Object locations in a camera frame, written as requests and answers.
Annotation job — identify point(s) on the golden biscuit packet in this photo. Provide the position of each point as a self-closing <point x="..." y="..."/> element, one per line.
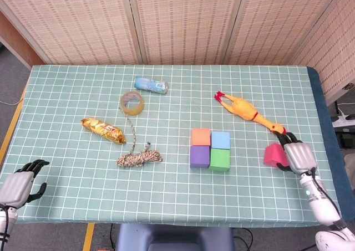
<point x="104" y="129"/>

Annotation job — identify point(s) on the green checked tablecloth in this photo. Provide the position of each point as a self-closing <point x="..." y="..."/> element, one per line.
<point x="83" y="192"/>

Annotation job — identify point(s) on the orange foam cube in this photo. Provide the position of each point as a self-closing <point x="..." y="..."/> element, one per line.
<point x="200" y="137"/>

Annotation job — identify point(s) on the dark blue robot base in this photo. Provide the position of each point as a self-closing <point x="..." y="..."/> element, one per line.
<point x="172" y="238"/>

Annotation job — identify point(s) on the clear packing tape roll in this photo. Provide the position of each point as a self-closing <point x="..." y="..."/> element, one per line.
<point x="136" y="110"/>

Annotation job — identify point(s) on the right robot arm silver white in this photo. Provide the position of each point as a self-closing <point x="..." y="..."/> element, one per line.
<point x="321" y="206"/>

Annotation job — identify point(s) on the dark blue table padding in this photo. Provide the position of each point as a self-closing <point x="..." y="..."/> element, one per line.
<point x="324" y="118"/>

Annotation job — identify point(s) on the green foam cube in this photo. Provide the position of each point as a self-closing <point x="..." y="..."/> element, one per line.
<point x="220" y="159"/>

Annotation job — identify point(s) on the white power strip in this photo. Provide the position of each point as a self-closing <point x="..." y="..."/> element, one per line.
<point x="345" y="120"/>

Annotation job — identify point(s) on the pink foam cube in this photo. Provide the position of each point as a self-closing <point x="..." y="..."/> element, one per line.
<point x="273" y="155"/>

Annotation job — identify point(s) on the purple foam cube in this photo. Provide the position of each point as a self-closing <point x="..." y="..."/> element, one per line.
<point x="199" y="156"/>

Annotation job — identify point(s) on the yellow rubber chicken toy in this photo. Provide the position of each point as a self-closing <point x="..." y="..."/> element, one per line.
<point x="244" y="108"/>

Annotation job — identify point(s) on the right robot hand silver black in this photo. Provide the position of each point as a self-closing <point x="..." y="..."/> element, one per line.
<point x="301" y="158"/>

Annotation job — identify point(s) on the light blue foam cube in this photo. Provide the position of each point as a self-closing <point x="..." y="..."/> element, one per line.
<point x="221" y="140"/>

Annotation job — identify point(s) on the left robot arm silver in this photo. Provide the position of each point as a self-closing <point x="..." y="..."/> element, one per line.
<point x="3" y="223"/>

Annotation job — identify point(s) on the woven bamboo screen panel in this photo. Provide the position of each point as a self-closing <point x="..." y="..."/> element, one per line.
<point x="75" y="23"/>
<point x="185" y="23"/>
<point x="277" y="23"/>
<point x="332" y="48"/>

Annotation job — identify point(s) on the light blue drink can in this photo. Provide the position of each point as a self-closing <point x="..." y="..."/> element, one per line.
<point x="149" y="84"/>

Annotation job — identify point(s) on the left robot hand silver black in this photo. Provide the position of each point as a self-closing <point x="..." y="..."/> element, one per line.
<point x="15" y="190"/>

